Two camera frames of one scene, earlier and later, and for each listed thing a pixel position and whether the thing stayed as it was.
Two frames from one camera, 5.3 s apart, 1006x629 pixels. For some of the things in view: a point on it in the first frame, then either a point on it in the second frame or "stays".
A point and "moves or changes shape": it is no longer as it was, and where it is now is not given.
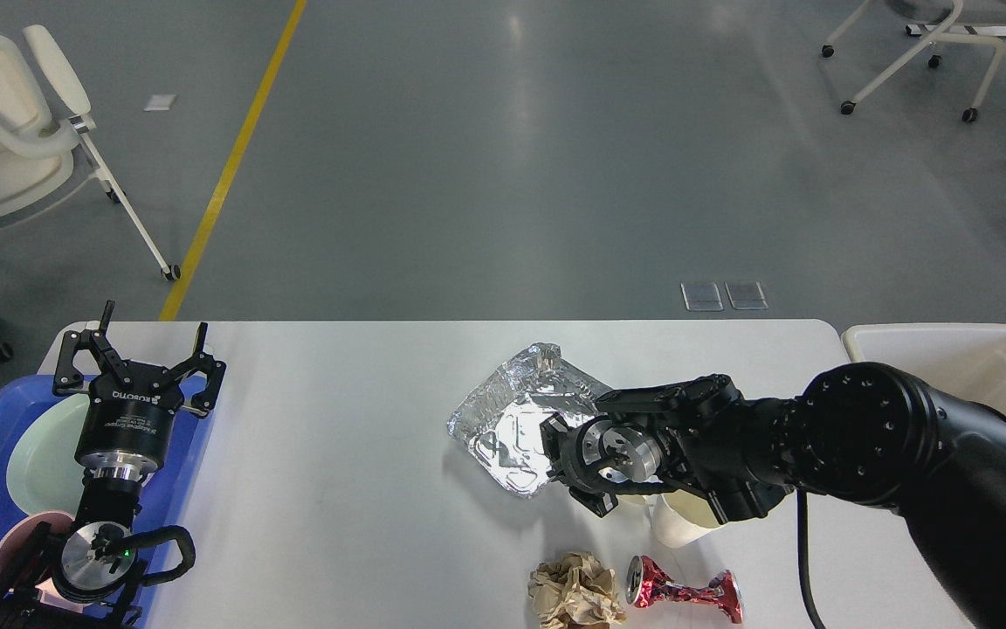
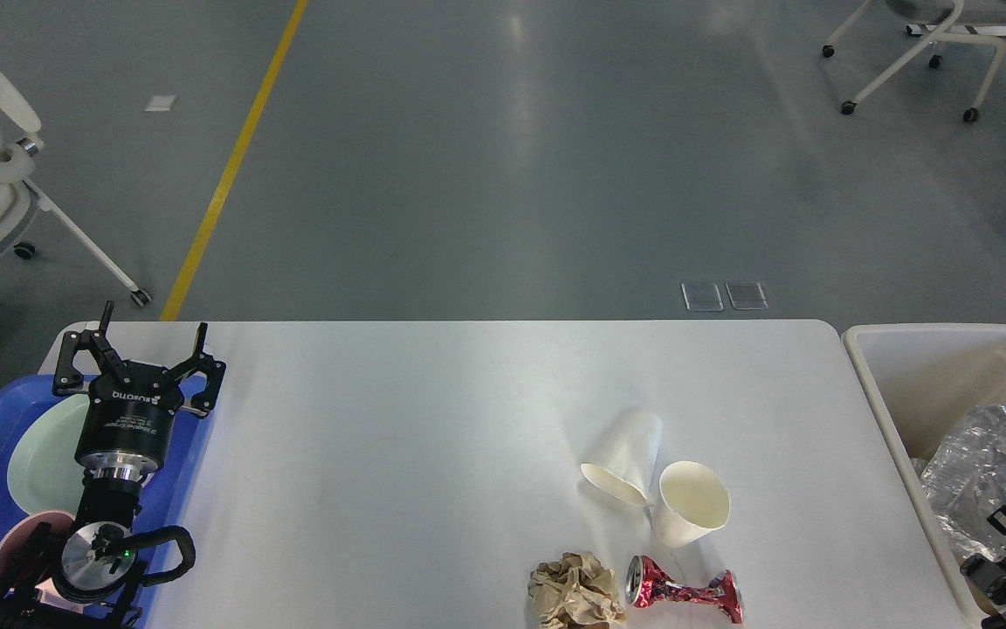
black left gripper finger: (69, 379) stays
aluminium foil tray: (501, 418) moves or changes shape
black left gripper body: (124, 427) stays
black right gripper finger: (553, 430) to (982, 572)
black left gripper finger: (202, 404) stays
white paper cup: (680, 517) stays
